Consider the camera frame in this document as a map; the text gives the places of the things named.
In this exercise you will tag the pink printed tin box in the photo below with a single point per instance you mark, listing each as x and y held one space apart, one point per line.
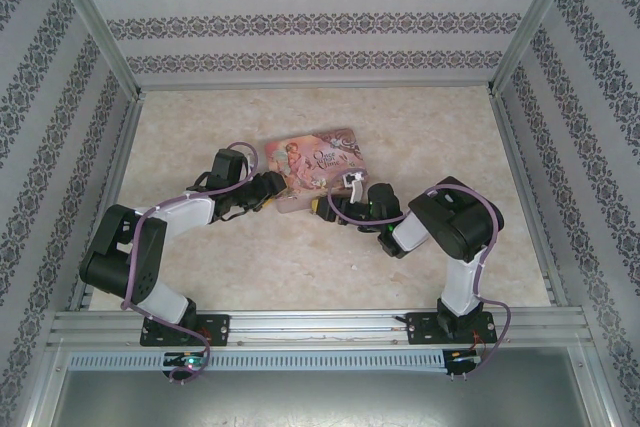
305 162

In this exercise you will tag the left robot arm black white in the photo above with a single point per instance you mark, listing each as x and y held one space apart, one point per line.
125 252

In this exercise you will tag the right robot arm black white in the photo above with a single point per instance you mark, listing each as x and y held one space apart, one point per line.
455 222

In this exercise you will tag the right controller board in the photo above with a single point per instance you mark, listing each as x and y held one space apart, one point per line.
462 361

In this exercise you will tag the left controller board green light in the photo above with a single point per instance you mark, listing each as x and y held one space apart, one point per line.
186 361

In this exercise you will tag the grey sheet metal tray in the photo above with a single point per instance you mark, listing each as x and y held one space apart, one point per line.
320 402

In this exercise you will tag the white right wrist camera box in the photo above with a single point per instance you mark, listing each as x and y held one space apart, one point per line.
356 187

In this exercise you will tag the aluminium back floor rail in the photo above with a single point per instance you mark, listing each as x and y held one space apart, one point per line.
320 85

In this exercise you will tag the aluminium mounting rail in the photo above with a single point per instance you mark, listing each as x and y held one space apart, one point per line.
320 327

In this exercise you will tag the aluminium side floor rail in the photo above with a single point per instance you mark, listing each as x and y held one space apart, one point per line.
107 187
530 197

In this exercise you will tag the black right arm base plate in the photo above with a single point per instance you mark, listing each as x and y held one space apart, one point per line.
420 329

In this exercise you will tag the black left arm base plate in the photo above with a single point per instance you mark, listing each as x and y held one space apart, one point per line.
220 329

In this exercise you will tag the aluminium frame post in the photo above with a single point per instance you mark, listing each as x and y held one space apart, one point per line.
92 17
535 17

